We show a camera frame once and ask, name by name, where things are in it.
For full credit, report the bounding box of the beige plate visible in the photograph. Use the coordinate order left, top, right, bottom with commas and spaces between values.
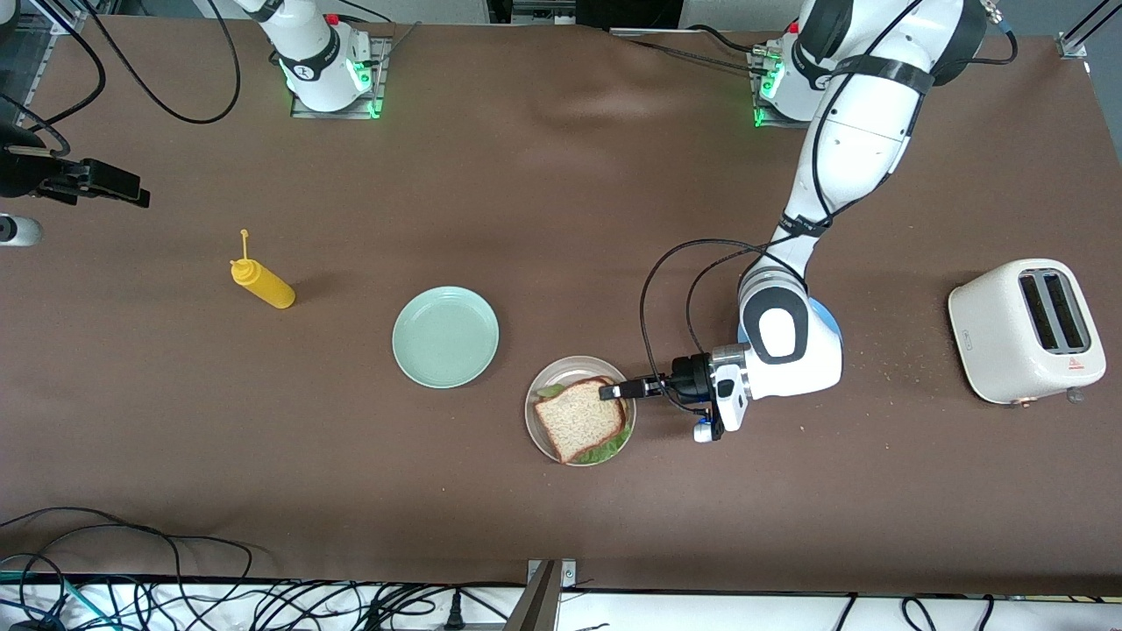
524, 356, 638, 468

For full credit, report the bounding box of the yellow mustard squeeze bottle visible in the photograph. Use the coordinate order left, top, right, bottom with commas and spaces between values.
230, 230, 296, 309

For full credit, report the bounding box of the brown table cover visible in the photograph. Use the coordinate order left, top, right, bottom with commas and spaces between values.
0, 16, 1122, 595

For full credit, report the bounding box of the mint green plate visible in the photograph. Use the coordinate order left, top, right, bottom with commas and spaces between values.
391, 286, 501, 390

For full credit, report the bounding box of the white toaster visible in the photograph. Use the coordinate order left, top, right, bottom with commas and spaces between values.
948, 258, 1109, 408

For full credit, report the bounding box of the teal cable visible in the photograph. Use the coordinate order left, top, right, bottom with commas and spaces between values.
0, 570, 93, 614

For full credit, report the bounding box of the brown bread slice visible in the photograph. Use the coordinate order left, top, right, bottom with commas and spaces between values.
533, 376, 629, 465

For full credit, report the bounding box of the green lettuce leaf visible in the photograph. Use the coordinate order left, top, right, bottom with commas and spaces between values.
536, 382, 634, 466

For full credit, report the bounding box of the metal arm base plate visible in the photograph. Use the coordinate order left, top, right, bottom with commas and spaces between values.
749, 48, 825, 131
291, 35, 393, 120

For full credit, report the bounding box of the aluminium frame corner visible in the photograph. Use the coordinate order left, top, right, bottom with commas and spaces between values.
18, 0, 92, 110
1056, 0, 1122, 62

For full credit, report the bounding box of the blue plate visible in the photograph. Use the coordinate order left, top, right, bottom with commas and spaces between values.
737, 296, 845, 353

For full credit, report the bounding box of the thin black cable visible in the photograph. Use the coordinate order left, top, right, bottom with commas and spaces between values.
0, 92, 73, 160

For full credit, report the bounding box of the metal post bracket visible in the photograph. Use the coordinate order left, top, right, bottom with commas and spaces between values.
504, 558, 579, 631

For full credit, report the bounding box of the black equipment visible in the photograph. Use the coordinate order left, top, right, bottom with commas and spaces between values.
486, 0, 685, 32

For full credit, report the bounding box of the thick black cable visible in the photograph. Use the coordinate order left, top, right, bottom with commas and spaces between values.
83, 0, 243, 125
639, 0, 1019, 417
25, 25, 108, 131

